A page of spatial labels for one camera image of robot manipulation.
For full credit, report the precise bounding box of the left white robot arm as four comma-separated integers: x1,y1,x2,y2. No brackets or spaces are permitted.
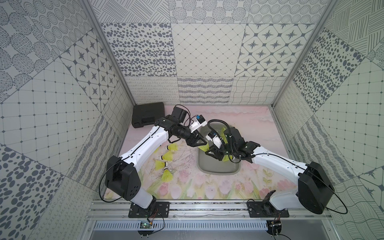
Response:
102,106,207,212

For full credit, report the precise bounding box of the black plastic tool case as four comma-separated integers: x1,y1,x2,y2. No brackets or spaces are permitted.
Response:
132,102,165,128

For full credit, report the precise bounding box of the small green circuit board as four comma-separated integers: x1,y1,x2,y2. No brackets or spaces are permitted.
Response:
139,221,153,230

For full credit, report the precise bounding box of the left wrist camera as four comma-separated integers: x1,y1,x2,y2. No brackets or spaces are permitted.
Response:
189,115,208,133

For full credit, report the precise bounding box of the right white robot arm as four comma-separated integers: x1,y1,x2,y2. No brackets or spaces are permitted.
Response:
206,127,334,215

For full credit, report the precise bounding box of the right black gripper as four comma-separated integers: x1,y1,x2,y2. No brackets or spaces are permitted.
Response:
204,139,237,161

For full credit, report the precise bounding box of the grey plastic storage box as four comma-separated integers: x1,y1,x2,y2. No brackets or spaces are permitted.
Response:
197,123,241,175

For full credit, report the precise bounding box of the yellow shuttlecock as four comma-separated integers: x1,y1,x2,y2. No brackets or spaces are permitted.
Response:
167,143,179,152
162,168,173,183
222,155,233,162
199,144,210,152
220,127,228,144
155,160,167,171

